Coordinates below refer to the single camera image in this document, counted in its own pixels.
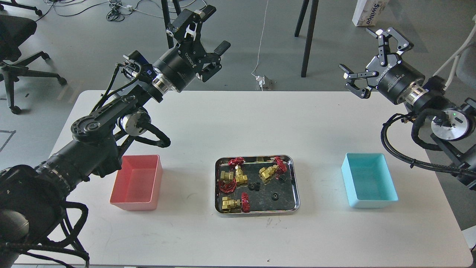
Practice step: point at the metal tray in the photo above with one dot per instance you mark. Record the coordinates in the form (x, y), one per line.
(260, 201)

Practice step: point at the brass valve red handle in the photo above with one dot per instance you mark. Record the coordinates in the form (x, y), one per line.
(227, 182)

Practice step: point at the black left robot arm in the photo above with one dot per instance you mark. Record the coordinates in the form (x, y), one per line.
(35, 212)

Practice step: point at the black office chair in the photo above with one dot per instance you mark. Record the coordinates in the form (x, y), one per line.
(14, 32)

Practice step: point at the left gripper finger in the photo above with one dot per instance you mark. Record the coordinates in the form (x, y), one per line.
(210, 63)
(187, 26)

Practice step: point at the white chair frame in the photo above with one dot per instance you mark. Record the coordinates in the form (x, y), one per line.
(455, 57)

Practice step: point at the black gear left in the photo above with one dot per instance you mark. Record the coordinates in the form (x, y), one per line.
(254, 186)

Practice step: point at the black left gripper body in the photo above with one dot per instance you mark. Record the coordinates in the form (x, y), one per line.
(182, 64)

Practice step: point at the white cardboard box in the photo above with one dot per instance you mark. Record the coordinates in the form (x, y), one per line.
(368, 12)

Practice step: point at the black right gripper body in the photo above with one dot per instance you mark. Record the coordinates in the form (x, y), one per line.
(392, 80)

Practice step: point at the black gear right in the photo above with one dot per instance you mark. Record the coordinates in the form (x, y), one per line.
(282, 178)

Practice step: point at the black table leg left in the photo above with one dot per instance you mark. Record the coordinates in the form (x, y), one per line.
(167, 20)

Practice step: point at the black gear bottom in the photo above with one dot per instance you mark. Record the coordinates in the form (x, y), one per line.
(275, 196)

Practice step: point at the blue plastic box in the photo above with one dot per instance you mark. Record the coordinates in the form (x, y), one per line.
(368, 181)

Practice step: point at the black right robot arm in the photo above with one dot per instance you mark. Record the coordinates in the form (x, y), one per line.
(436, 120)

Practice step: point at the pink plastic box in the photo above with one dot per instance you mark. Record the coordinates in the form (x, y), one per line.
(137, 183)

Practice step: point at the brass valve top right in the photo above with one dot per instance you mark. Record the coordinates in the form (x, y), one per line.
(278, 168)

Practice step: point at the black gear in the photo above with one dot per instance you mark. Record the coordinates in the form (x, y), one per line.
(282, 178)
(254, 186)
(275, 196)

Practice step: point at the brass valve bottom left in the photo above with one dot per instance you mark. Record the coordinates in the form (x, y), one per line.
(229, 205)

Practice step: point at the black table leg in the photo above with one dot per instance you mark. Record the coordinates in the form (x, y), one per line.
(310, 31)
(167, 20)

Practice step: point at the black table leg right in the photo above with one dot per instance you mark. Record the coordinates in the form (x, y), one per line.
(310, 31)

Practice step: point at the brass valve top middle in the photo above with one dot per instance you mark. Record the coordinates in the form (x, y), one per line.
(240, 177)

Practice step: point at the white power adapter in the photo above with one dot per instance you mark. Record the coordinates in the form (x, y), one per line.
(263, 83)

